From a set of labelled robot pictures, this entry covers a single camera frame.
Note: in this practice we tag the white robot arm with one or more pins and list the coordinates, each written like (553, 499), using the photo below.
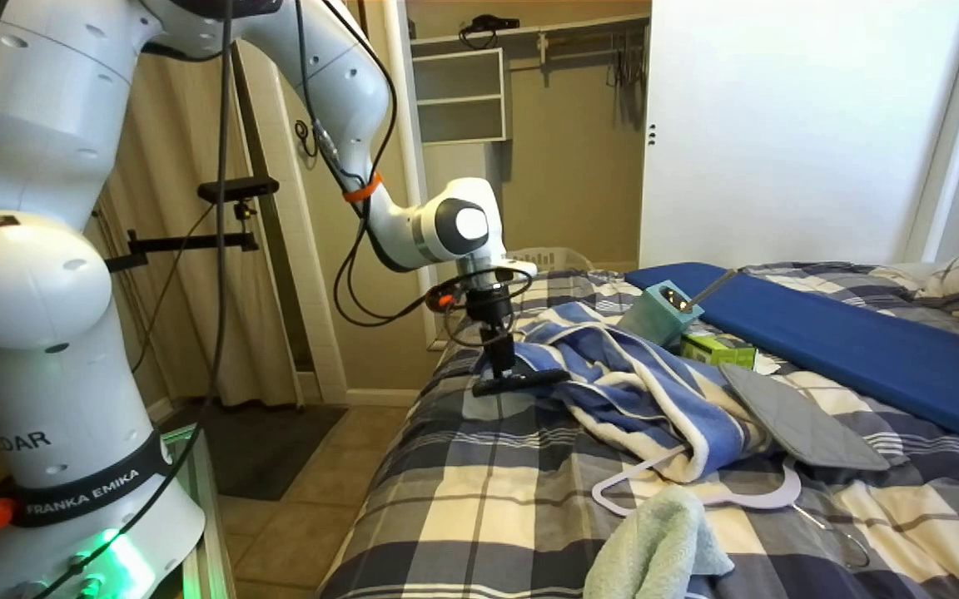
(92, 503)

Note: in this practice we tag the light green folded cloth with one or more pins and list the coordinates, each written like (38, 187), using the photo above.
(662, 552)

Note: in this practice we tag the teal small box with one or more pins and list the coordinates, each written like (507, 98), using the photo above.
(662, 316)

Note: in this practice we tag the white closet door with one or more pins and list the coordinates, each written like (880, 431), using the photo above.
(791, 128)

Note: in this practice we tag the white closet shelf unit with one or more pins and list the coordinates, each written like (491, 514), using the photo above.
(462, 96)

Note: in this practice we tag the green small box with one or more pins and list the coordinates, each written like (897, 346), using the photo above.
(717, 351)

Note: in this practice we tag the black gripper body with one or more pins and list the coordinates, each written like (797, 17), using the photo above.
(491, 308)

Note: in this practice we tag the dark floor mat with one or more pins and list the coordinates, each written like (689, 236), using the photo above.
(258, 450)

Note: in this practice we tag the grey flat pad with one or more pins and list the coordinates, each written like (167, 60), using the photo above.
(799, 429)

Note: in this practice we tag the blue ironing board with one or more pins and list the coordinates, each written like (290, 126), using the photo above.
(895, 360)

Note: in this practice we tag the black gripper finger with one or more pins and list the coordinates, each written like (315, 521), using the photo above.
(507, 354)
(491, 351)

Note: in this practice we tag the blue white striped towel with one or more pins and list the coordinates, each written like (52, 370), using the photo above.
(639, 397)

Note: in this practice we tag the plaid bed comforter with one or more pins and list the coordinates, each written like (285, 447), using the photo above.
(609, 468)

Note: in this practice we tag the white clothes hanger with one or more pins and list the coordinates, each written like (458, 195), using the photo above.
(710, 494)

